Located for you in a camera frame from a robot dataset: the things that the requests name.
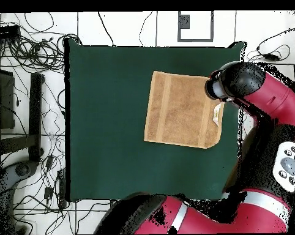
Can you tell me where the dark green table cloth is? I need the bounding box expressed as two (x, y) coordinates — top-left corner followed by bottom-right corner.
(64, 37), (248, 203)

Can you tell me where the office chair base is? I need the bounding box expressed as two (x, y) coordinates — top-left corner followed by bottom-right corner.
(0, 160), (39, 235)

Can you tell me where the flat black box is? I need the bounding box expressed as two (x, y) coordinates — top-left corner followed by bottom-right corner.
(0, 24), (21, 40)

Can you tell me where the small black power adapter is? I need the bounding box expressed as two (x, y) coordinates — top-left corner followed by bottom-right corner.
(43, 187), (54, 201)

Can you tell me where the black metal frame bar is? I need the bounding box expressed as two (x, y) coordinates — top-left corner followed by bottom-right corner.
(28, 72), (45, 163)

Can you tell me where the long black power strip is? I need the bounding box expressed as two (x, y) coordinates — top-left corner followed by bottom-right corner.
(57, 168), (68, 209)

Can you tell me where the tan terry towel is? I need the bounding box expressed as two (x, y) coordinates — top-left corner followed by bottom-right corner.
(143, 70), (225, 149)

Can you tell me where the black adapter with cable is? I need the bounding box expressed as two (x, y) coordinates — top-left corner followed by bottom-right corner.
(256, 24), (295, 62)

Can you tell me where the large black box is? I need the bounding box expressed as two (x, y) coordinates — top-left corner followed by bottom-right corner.
(0, 68), (15, 130)

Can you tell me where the grey square floor marker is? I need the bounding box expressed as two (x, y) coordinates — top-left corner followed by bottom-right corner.
(177, 10), (214, 43)

